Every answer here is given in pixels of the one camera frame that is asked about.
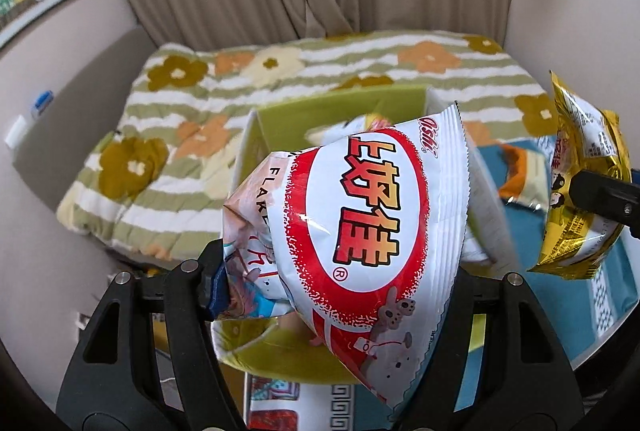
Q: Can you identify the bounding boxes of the orange cream snack packet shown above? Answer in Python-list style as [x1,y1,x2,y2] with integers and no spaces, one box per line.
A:
[498,144,549,212]

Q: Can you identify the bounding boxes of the yellow gold snack bag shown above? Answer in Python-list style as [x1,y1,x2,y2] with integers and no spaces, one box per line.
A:
[530,73,631,279]

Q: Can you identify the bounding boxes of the floral striped quilt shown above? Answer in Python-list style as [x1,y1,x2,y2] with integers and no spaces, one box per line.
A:
[56,30,556,265]

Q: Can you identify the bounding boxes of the white wall switch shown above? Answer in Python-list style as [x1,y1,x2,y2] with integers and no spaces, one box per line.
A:
[4,115,30,151]

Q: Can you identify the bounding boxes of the blue patterned cloth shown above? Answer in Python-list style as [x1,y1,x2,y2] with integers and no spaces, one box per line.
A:
[349,135,640,431]

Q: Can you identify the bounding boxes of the green storage box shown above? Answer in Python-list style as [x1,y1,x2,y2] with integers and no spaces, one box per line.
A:
[212,84,520,385]

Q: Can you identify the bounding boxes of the white red flakes bag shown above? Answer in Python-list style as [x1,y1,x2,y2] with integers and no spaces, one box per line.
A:
[222,105,470,409]

